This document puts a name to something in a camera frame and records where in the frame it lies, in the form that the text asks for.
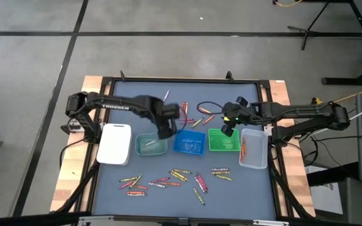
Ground black tripod stand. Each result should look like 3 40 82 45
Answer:
287 0 362 51

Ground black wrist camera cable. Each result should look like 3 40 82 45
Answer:
195 100 229 116

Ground black metal table frame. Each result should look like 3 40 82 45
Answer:
49 70 316 226

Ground white box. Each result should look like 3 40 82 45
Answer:
305 165 344 216

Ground blue slotted plastic basket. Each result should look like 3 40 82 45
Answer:
172 129 207 156

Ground grey cabinet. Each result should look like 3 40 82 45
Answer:
337 177 362 226

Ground light wooden table board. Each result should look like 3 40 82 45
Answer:
268 80 316 217
50 75 112 213

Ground black aluminium crossbar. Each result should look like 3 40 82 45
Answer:
0 212 362 226

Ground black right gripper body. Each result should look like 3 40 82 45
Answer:
222 102 254 126

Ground thin yellow floor cable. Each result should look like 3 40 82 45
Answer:
273 0 304 8

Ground white plastic bin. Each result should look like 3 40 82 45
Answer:
96 123 133 166

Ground teal plastic bin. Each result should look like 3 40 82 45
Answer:
134 132 168 157

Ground black metal table legs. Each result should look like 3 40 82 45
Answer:
321 0 362 86

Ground yellow extension cord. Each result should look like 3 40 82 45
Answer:
311 83 362 106

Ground green slotted plastic basket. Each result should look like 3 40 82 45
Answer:
207 127 241 153

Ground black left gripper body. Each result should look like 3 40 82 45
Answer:
151 103 180 126

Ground clear plastic bin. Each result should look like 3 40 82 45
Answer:
238 127 269 170

